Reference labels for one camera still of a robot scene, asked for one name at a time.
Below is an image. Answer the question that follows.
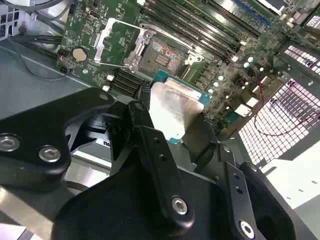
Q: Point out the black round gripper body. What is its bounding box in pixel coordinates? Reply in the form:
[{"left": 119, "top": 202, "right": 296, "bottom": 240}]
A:
[{"left": 51, "top": 108, "right": 236, "bottom": 240}]

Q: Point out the silver green cpu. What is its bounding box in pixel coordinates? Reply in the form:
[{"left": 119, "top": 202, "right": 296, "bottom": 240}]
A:
[{"left": 148, "top": 70, "right": 213, "bottom": 146}]

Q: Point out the silver socket cover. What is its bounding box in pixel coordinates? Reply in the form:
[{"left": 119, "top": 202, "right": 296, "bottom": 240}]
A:
[{"left": 92, "top": 16, "right": 154, "bottom": 71}]

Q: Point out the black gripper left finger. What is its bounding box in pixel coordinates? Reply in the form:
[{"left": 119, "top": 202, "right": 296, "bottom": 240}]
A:
[{"left": 0, "top": 82, "right": 197, "bottom": 235}]

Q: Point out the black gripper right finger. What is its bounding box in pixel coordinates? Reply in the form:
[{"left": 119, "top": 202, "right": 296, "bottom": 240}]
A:
[{"left": 184, "top": 113, "right": 311, "bottom": 240}]

